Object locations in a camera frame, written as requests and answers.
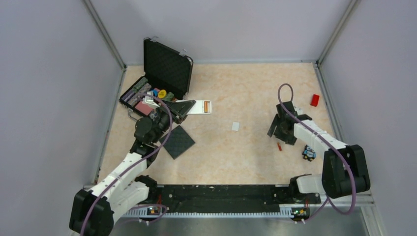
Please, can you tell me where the red toy brick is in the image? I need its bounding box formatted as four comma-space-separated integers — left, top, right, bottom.
310, 94, 320, 107

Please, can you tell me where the white remote control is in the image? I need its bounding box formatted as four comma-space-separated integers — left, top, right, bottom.
188, 100, 212, 115

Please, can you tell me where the small blue toy car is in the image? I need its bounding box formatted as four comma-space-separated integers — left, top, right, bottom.
302, 145, 316, 162

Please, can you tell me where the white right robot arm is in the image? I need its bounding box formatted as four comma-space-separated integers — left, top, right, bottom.
267, 101, 371, 203

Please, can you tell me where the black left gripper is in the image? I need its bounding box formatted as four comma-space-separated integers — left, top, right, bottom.
151, 98, 196, 143

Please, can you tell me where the pink card deck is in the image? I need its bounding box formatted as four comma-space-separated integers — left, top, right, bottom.
134, 101, 154, 116

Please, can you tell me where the dark grey studded baseplate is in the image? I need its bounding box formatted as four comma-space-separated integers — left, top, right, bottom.
163, 125, 195, 159

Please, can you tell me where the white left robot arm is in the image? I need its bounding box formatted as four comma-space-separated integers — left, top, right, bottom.
69, 100, 204, 236

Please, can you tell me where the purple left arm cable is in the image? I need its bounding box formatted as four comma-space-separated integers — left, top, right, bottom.
80, 92, 173, 236

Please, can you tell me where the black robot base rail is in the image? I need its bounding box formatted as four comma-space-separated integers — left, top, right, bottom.
140, 184, 321, 213

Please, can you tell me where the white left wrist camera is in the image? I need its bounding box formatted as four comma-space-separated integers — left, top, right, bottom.
142, 91, 160, 109

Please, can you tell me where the yellow round chip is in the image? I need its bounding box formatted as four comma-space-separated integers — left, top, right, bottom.
158, 89, 167, 99

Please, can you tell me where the white battery cover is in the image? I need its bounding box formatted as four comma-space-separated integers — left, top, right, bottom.
231, 121, 240, 131

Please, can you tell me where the black poker chip case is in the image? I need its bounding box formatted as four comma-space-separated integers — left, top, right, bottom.
119, 37, 194, 116

